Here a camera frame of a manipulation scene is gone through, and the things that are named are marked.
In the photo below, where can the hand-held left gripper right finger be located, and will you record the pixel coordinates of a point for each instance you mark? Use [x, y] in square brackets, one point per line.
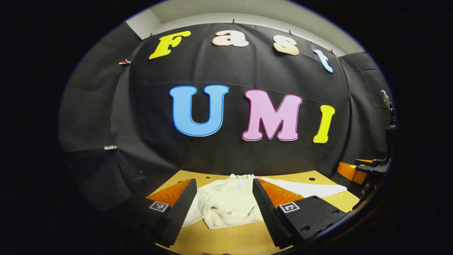
[265, 212]

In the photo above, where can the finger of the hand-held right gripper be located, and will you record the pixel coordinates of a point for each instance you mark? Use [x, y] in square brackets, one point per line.
[375, 165]
[352, 173]

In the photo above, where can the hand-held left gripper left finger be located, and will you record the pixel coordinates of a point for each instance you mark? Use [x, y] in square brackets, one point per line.
[184, 209]

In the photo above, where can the white hooded sweatshirt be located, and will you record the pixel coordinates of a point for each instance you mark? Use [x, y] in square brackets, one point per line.
[230, 202]

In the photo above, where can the silver metal clip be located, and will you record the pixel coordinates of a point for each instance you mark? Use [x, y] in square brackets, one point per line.
[110, 147]

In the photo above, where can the black backdrop cloth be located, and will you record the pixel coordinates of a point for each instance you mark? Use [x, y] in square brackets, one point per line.
[141, 106]

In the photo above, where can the red clip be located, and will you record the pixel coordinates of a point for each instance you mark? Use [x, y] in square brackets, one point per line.
[124, 62]

